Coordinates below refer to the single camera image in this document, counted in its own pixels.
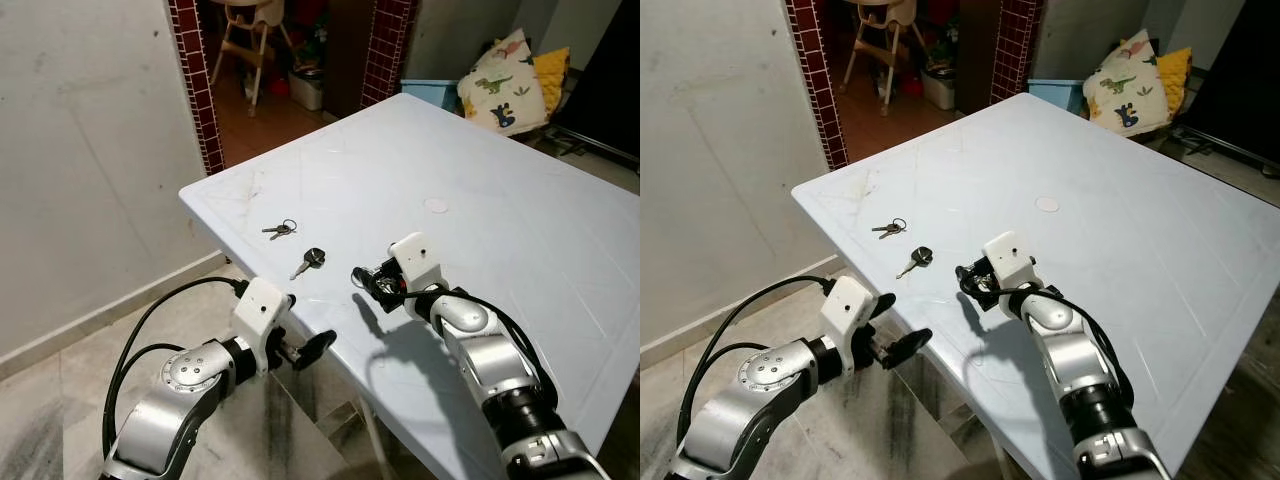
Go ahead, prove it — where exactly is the black-headed key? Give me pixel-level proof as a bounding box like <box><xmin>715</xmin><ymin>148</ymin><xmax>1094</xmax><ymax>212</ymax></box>
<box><xmin>897</xmin><ymin>245</ymin><xmax>935</xmax><ymax>280</ymax></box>
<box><xmin>290</xmin><ymin>247</ymin><xmax>327</xmax><ymax>282</ymax></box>

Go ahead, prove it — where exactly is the white metal table leg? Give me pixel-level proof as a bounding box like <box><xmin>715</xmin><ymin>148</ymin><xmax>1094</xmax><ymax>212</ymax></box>
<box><xmin>985</xmin><ymin>432</ymin><xmax>1013</xmax><ymax>480</ymax></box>
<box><xmin>353</xmin><ymin>395</ymin><xmax>398</xmax><ymax>480</ymax></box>

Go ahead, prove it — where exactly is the white plastic table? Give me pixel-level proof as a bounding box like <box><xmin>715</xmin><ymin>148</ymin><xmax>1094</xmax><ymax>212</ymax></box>
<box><xmin>790</xmin><ymin>92</ymin><xmax>1280</xmax><ymax>480</ymax></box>
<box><xmin>178</xmin><ymin>92</ymin><xmax>641</xmax><ymax>480</ymax></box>

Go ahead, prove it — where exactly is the white storage container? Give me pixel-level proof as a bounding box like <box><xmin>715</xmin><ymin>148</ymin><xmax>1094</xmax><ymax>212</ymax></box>
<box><xmin>920</xmin><ymin>68</ymin><xmax>958</xmax><ymax>111</ymax></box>
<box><xmin>288</xmin><ymin>68</ymin><xmax>327</xmax><ymax>112</ymax></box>

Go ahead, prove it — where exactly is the light blue box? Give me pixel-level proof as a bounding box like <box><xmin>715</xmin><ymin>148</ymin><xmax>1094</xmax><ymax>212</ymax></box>
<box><xmin>1028</xmin><ymin>79</ymin><xmax>1088</xmax><ymax>113</ymax></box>
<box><xmin>401</xmin><ymin>79</ymin><xmax>463</xmax><ymax>113</ymax></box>

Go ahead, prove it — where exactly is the red tiled pillar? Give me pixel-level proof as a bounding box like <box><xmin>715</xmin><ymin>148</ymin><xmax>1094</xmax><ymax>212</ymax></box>
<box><xmin>783</xmin><ymin>0</ymin><xmax>849</xmax><ymax>171</ymax></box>
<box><xmin>360</xmin><ymin>0</ymin><xmax>418</xmax><ymax>109</ymax></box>
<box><xmin>166</xmin><ymin>0</ymin><xmax>227</xmax><ymax>177</ymax></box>
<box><xmin>990</xmin><ymin>0</ymin><xmax>1046</xmax><ymax>106</ymax></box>

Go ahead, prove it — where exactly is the dinosaur print pillow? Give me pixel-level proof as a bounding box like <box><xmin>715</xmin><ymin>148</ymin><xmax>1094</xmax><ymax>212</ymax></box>
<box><xmin>1083</xmin><ymin>28</ymin><xmax>1171</xmax><ymax>138</ymax></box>
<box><xmin>458</xmin><ymin>28</ymin><xmax>550</xmax><ymax>137</ymax></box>

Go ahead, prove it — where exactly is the yellow pillow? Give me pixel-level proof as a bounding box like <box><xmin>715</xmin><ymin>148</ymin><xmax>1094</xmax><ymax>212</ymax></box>
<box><xmin>1156</xmin><ymin>46</ymin><xmax>1194</xmax><ymax>119</ymax></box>
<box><xmin>532</xmin><ymin>46</ymin><xmax>572</xmax><ymax>119</ymax></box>

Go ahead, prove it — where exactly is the white wooden high chair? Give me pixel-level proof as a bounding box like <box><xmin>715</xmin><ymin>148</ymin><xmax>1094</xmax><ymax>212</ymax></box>
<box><xmin>209</xmin><ymin>0</ymin><xmax>298</xmax><ymax>118</ymax></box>
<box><xmin>842</xmin><ymin>0</ymin><xmax>926</xmax><ymax>118</ymax></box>

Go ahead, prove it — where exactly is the black flat screen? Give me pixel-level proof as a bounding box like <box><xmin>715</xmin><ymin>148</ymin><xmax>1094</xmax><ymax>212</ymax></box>
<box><xmin>1172</xmin><ymin>0</ymin><xmax>1280</xmax><ymax>169</ymax></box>
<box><xmin>553</xmin><ymin>0</ymin><xmax>641</xmax><ymax>166</ymax></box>

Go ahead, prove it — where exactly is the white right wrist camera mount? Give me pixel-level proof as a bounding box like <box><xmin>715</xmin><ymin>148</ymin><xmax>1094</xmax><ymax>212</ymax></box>
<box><xmin>388</xmin><ymin>232</ymin><xmax>443</xmax><ymax>297</ymax></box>
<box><xmin>982</xmin><ymin>231</ymin><xmax>1038</xmax><ymax>297</ymax></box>

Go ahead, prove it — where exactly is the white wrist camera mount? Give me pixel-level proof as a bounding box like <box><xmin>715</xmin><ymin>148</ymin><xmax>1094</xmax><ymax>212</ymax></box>
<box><xmin>231</xmin><ymin>277</ymin><xmax>295</xmax><ymax>375</ymax></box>
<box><xmin>388</xmin><ymin>232</ymin><xmax>443</xmax><ymax>297</ymax></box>
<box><xmin>982</xmin><ymin>231</ymin><xmax>1038</xmax><ymax>297</ymax></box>
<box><xmin>820</xmin><ymin>275</ymin><xmax>881</xmax><ymax>373</ymax></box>

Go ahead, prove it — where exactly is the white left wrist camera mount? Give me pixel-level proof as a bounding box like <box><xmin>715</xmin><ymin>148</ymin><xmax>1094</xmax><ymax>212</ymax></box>
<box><xmin>820</xmin><ymin>275</ymin><xmax>881</xmax><ymax>373</ymax></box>
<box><xmin>231</xmin><ymin>277</ymin><xmax>295</xmax><ymax>375</ymax></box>

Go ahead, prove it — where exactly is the left arm short black cable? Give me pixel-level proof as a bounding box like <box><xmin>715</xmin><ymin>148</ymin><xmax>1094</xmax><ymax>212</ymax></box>
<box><xmin>103</xmin><ymin>343</ymin><xmax>191</xmax><ymax>471</ymax></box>
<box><xmin>678</xmin><ymin>343</ymin><xmax>776</xmax><ymax>441</ymax></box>

